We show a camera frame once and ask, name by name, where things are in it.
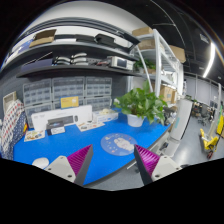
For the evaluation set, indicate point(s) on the long white keyboard box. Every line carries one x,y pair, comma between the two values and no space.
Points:
69,116

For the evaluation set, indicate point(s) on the grey drawer organizer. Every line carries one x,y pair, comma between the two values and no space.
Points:
98,92
67,87
37,98

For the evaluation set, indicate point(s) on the colourful picture card right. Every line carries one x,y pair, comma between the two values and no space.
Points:
85,126

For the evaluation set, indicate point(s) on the grey drawer organizer left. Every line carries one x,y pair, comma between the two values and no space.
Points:
37,98

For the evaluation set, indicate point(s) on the colourful picture card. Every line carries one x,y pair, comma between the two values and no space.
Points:
34,135
85,126

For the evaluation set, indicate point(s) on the white tissue box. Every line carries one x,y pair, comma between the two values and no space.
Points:
104,115

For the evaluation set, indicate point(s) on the grey drawer organizer right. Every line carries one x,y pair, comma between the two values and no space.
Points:
98,92

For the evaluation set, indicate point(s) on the blue table mat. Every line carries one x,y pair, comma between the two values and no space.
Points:
102,163

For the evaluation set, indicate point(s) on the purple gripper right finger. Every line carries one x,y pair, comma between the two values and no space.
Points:
153,167

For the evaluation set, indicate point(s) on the open cardboard box on shelf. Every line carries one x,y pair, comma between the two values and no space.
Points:
43,37

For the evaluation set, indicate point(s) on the grey drawer organizer middle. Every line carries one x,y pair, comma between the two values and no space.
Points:
67,87

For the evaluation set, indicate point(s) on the patterned fabric bag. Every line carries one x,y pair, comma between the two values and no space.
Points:
13,129

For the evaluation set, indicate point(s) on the white computer mouse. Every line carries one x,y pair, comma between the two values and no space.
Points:
42,162

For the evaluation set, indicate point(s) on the yellow card box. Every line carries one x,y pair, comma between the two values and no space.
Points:
69,102

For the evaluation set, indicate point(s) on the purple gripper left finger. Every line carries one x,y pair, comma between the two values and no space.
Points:
74,167

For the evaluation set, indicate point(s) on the colourful picture card left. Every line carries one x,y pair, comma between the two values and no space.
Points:
34,135

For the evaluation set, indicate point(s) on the small black device box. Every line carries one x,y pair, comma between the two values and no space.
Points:
55,127

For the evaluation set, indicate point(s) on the yellow pallet jack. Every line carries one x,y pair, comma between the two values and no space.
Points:
210,141

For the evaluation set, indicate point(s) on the green potted plant white pot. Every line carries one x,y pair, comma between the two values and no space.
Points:
140,104

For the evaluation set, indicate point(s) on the dark wall shelf unit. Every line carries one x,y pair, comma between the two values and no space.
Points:
77,44

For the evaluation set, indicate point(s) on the white standing panel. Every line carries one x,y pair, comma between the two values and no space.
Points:
179,127

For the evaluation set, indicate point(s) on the white metal storage rack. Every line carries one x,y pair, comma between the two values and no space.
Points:
159,64

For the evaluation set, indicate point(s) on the round blue mouse pad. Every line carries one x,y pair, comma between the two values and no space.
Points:
118,144

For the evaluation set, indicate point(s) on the grey electronic instrument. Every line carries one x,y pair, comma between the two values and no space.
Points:
120,63

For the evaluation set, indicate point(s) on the cardboard box on rack top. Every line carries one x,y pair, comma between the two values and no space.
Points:
142,31

